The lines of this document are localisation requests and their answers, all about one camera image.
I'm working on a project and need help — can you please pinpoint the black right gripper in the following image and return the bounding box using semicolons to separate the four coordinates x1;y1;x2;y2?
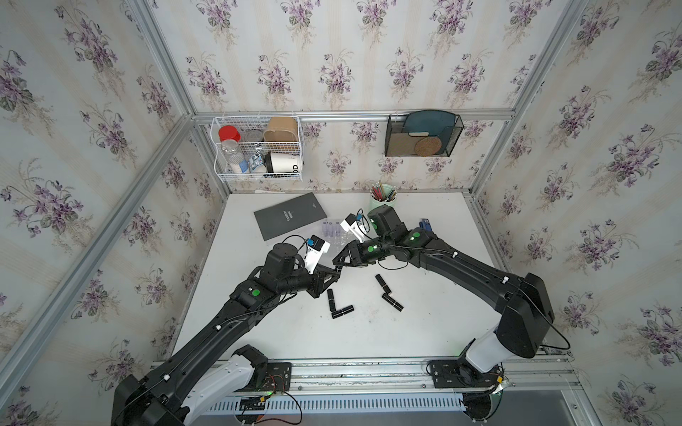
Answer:
329;237;394;269

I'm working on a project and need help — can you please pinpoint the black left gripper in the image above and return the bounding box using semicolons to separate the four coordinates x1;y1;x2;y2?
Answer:
277;266;344;303

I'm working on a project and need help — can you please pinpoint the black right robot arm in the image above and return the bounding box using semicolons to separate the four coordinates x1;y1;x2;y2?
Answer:
333;206;554;377

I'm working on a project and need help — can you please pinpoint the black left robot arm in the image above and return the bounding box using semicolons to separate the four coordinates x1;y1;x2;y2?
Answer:
111;242;342;425

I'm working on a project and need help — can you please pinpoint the clear acrylic lipstick organizer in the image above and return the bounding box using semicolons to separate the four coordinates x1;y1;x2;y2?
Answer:
320;226;357;257

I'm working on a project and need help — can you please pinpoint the green pen cup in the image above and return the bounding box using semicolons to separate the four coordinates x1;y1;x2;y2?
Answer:
369;182;397;211

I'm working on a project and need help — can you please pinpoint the dark grey book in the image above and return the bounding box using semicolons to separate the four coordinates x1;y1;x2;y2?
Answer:
254;193;328;241

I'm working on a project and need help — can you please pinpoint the white black cylinder device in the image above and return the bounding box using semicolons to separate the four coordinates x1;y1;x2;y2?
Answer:
264;152;302;174

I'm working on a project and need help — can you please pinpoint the round cork coaster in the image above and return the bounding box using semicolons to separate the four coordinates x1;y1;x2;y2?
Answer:
414;137;442;157

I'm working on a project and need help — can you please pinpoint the clear plastic bottle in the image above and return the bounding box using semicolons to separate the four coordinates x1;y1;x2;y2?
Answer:
221;140;250;175

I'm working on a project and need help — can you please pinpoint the teal folder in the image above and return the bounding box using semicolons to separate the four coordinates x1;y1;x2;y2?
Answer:
402;109;458;157

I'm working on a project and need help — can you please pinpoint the red lid jar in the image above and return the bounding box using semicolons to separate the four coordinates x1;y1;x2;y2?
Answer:
218;125;242;142

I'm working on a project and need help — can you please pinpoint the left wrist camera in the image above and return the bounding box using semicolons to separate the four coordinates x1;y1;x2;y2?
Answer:
304;235;330;273

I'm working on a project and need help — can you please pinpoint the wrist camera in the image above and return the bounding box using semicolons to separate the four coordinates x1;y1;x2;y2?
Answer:
304;235;330;273
340;213;366;242

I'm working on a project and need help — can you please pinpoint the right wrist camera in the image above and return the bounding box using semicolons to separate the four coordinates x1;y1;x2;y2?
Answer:
340;213;366;242

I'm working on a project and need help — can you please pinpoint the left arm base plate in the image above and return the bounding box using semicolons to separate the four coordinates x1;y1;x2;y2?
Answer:
238;362;292;392

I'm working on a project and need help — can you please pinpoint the black mesh wall holder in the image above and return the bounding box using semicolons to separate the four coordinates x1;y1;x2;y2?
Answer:
384;113;465;158

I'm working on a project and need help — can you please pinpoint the white wire basket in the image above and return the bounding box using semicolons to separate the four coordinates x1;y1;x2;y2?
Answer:
210;115;304;182

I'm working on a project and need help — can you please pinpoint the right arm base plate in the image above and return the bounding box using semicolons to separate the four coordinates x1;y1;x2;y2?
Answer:
426;359;504;390

